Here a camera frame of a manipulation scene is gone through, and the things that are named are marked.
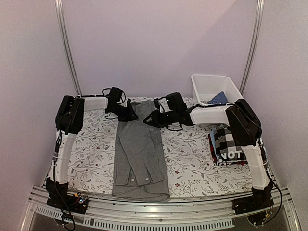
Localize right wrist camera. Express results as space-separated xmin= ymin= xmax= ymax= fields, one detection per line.
xmin=153 ymin=97 xmax=165 ymax=113

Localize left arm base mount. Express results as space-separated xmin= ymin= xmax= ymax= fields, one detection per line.
xmin=47 ymin=191 xmax=89 ymax=214

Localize metal corner post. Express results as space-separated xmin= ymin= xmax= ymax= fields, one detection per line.
xmin=54 ymin=0 xmax=82 ymax=95
xmin=239 ymin=0 xmax=265 ymax=95

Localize grey long sleeve shirt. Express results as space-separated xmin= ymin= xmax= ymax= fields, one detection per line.
xmin=112 ymin=100 xmax=170 ymax=202

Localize aluminium front rail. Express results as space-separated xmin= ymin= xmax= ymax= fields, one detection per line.
xmin=21 ymin=187 xmax=303 ymax=231

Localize floral patterned table cloth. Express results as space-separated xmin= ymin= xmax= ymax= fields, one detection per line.
xmin=68 ymin=109 xmax=252 ymax=199

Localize right metal corner post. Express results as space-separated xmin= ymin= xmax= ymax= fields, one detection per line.
xmin=239 ymin=0 xmax=265 ymax=95

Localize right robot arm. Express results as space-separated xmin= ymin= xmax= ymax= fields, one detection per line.
xmin=144 ymin=92 xmax=273 ymax=210

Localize white plastic bin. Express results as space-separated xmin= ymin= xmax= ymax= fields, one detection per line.
xmin=191 ymin=74 xmax=243 ymax=105

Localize blue dotted cloth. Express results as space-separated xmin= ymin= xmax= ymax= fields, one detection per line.
xmin=208 ymin=91 xmax=228 ymax=105

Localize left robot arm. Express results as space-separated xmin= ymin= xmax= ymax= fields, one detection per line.
xmin=46 ymin=87 xmax=138 ymax=209

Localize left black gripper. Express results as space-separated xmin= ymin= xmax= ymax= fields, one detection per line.
xmin=108 ymin=103 xmax=139 ymax=122

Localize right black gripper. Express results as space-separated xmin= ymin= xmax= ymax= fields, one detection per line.
xmin=142 ymin=110 xmax=177 ymax=129

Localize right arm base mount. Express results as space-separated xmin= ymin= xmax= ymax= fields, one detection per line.
xmin=232 ymin=188 xmax=274 ymax=215

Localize left metal corner post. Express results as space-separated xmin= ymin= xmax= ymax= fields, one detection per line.
xmin=54 ymin=0 xmax=82 ymax=95

